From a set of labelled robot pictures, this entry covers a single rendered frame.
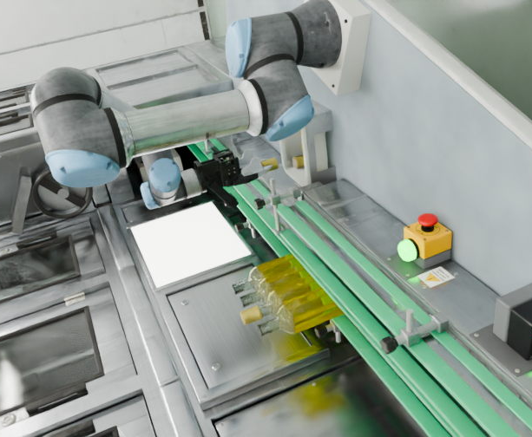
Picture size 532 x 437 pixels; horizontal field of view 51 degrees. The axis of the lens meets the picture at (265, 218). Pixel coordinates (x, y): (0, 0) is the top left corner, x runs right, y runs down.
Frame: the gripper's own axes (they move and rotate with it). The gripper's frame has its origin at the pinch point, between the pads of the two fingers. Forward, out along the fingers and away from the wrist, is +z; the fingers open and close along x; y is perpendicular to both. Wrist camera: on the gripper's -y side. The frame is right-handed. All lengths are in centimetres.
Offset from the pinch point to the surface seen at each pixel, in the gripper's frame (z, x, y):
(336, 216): 5.0, -32.0, -1.4
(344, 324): -3, -49, -20
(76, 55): -22, 344, -41
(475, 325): 7, -78, 0
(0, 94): -70, 136, 0
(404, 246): 7, -58, 5
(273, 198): -4.3, -15.3, -1.3
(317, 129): 12.1, -10.8, 11.9
